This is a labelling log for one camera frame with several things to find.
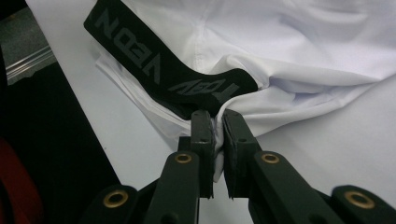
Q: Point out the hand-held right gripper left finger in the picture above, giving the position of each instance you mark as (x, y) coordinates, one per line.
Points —
(205, 155)

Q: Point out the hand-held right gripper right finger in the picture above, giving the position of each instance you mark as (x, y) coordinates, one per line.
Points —
(238, 155)

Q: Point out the white pants with black waistband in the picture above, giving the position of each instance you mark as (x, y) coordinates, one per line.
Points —
(280, 46)

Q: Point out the red object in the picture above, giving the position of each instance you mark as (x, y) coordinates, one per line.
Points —
(18, 186)

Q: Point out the aluminium floor rail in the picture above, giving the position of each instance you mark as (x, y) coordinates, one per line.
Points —
(28, 67)

